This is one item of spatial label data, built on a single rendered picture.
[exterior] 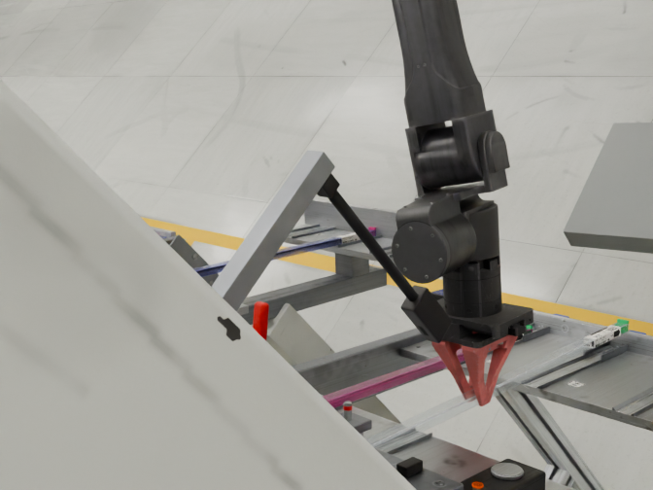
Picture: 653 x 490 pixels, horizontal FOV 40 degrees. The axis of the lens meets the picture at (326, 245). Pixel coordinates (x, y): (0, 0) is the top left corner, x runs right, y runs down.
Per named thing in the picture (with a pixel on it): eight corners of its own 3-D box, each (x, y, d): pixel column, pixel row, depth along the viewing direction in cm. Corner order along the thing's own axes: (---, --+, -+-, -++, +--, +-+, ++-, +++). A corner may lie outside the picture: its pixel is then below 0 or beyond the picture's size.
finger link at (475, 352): (482, 421, 87) (477, 329, 85) (426, 404, 92) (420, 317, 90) (522, 399, 91) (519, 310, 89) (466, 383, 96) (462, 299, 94)
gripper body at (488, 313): (497, 345, 83) (493, 268, 82) (414, 327, 91) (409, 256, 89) (535, 326, 88) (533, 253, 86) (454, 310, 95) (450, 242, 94)
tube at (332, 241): (369, 234, 149) (369, 228, 149) (376, 236, 148) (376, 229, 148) (99, 297, 115) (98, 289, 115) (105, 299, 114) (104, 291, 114)
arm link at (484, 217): (507, 192, 87) (455, 190, 90) (474, 204, 82) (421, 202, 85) (509, 260, 88) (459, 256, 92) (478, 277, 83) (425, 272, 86)
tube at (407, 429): (618, 330, 111) (618, 321, 111) (629, 332, 110) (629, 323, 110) (319, 472, 77) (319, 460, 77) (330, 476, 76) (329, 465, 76)
